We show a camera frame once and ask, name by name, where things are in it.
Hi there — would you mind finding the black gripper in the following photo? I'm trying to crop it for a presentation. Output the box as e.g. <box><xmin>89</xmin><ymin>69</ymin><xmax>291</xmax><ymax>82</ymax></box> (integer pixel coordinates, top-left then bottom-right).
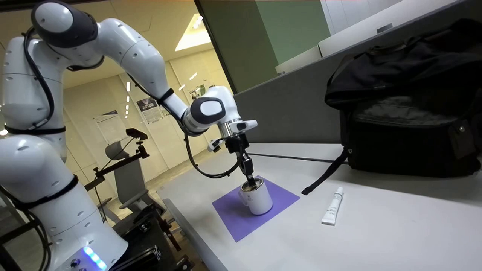
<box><xmin>224</xmin><ymin>133</ymin><xmax>259</xmax><ymax>188</ymax></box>

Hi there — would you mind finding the white mug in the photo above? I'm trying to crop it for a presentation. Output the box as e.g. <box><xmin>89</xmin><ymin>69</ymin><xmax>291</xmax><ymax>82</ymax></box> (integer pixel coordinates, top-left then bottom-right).
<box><xmin>238</xmin><ymin>178</ymin><xmax>276</xmax><ymax>217</ymax></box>

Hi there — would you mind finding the purple mat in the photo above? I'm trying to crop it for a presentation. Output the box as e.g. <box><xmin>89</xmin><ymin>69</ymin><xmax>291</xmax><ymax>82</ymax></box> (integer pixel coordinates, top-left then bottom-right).
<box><xmin>211</xmin><ymin>175</ymin><xmax>301</xmax><ymax>244</ymax></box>

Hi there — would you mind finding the grey partition panel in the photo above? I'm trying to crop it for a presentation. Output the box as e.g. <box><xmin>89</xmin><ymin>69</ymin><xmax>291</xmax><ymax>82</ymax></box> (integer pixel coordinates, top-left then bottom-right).
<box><xmin>232</xmin><ymin>0</ymin><xmax>482</xmax><ymax>145</ymax></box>

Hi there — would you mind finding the white tube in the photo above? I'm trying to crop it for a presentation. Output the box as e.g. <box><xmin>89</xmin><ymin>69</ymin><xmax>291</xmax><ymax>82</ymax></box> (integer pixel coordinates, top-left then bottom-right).
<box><xmin>321</xmin><ymin>185</ymin><xmax>346</xmax><ymax>228</ymax></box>

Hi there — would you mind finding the grey chair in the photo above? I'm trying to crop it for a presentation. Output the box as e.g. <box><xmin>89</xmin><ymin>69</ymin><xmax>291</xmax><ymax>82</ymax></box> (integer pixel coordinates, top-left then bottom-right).
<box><xmin>104</xmin><ymin>140</ymin><xmax>154</xmax><ymax>212</ymax></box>

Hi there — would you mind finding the black cart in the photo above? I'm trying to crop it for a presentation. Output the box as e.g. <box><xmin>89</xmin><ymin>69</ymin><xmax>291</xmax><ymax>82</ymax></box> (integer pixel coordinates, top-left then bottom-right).
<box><xmin>107</xmin><ymin>202</ymin><xmax>193</xmax><ymax>271</ymax></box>

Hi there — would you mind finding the square ceiling light panel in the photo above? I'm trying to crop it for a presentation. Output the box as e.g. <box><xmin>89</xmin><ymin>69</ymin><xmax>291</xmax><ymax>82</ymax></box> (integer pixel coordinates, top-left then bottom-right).
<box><xmin>173</xmin><ymin>12</ymin><xmax>214</xmax><ymax>53</ymax></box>

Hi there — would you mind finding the black backpack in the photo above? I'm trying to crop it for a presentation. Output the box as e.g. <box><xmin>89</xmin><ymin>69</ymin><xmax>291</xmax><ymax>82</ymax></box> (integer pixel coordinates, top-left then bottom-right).
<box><xmin>300</xmin><ymin>18</ymin><xmax>482</xmax><ymax>197</ymax></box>

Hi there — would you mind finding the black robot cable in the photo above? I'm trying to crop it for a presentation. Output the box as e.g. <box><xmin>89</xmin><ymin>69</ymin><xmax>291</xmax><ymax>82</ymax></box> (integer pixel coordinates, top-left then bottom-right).
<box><xmin>182</xmin><ymin>133</ymin><xmax>244</xmax><ymax>181</ymax></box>

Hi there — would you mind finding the small wall notice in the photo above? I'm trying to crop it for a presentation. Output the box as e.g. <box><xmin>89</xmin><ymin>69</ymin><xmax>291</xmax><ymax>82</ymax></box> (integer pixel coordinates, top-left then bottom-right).
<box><xmin>188</xmin><ymin>85</ymin><xmax>208</xmax><ymax>104</ymax></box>

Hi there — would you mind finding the black camera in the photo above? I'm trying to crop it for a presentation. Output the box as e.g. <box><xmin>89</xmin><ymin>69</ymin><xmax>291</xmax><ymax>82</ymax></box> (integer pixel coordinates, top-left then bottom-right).
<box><xmin>125</xmin><ymin>127</ymin><xmax>149</xmax><ymax>142</ymax></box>

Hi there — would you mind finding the wall poster with photo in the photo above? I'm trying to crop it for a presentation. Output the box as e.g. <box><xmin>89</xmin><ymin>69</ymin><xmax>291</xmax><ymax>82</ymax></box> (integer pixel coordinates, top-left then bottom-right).
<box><xmin>136</xmin><ymin>97</ymin><xmax>161</xmax><ymax>125</ymax></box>

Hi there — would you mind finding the black camera stand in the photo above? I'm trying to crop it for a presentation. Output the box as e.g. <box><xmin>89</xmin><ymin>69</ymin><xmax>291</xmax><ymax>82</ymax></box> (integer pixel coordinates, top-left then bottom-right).
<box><xmin>83</xmin><ymin>140</ymin><xmax>152</xmax><ymax>193</ymax></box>

